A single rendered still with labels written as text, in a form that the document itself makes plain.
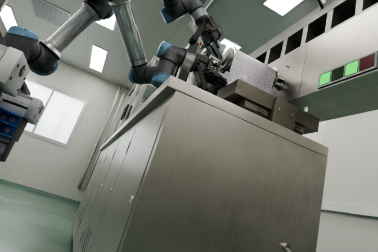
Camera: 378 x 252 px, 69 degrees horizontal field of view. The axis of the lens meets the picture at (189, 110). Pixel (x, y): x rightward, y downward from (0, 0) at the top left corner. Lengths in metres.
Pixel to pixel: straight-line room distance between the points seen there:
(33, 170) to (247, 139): 5.96
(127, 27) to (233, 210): 0.78
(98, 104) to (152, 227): 6.08
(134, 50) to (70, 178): 5.57
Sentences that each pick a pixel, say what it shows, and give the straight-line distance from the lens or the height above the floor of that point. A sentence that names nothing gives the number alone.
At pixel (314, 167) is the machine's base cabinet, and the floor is 0.80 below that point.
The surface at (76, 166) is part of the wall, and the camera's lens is 6.59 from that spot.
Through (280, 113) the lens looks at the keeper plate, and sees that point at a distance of 1.09.
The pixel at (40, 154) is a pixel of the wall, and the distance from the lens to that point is 6.64.
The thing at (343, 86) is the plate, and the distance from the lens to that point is 1.23.
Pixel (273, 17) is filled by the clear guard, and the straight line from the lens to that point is 1.84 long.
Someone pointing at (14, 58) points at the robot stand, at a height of 0.75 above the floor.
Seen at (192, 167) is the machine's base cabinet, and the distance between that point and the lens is 0.83.
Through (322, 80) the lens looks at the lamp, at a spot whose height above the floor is 1.18.
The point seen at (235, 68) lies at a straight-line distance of 1.30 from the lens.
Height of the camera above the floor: 0.54
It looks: 19 degrees up
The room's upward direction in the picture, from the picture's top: 17 degrees clockwise
